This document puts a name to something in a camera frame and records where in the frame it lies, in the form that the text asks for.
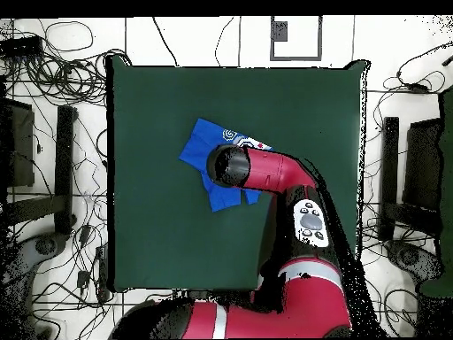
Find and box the black stand frame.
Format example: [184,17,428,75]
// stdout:
[6,104,77,236]
[378,116,443,242]

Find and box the green cloth on side table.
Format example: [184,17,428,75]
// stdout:
[418,88,453,298]

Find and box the blue printed t-shirt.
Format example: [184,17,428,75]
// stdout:
[178,117,273,213]

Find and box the dark green table cloth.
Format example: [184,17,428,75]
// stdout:
[105,54,369,293]

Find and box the black power strip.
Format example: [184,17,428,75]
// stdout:
[0,35,44,58]
[94,243,109,302]

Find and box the gray office chair base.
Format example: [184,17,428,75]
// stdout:
[0,231,70,284]
[384,239,445,282]

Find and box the dark square floor tag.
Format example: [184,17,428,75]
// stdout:
[271,20,288,42]

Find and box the black cable with connector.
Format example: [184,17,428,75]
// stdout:
[383,42,453,95]

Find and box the black cable tangle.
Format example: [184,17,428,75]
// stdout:
[0,19,132,107]

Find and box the black box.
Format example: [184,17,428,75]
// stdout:
[402,118,443,211]
[0,97,35,188]

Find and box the thin black cable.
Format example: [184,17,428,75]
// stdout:
[213,15,235,67]
[150,15,180,68]

